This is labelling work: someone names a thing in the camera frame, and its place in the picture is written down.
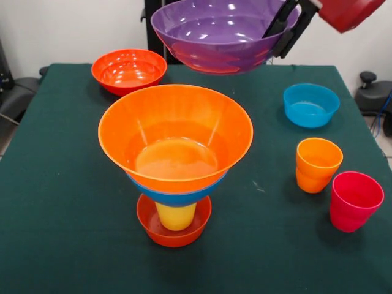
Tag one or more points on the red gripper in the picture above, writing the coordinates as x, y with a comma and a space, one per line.
346, 13

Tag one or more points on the purple bowl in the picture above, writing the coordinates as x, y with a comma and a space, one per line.
214, 46

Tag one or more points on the large orange bowl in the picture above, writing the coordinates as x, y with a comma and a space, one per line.
171, 116

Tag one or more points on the large blue bowl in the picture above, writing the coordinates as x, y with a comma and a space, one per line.
177, 199

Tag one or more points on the yellow cup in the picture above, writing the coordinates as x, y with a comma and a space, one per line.
176, 219

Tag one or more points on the small red bowl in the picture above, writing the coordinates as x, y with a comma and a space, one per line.
174, 240

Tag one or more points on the black computer tower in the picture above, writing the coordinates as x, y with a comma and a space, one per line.
3, 70

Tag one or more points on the small blue bowl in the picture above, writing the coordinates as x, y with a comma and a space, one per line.
310, 113

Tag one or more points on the grey black floor base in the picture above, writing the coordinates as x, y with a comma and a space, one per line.
18, 92
376, 98

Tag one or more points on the orange cup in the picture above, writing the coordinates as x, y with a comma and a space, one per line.
315, 174

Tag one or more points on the large red bowl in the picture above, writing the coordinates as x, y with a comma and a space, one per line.
128, 70

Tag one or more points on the pink cup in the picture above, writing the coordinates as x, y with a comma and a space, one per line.
352, 208

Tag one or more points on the dark green tablecloth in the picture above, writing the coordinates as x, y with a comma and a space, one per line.
196, 269

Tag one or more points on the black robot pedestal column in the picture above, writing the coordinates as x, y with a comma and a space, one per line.
153, 43

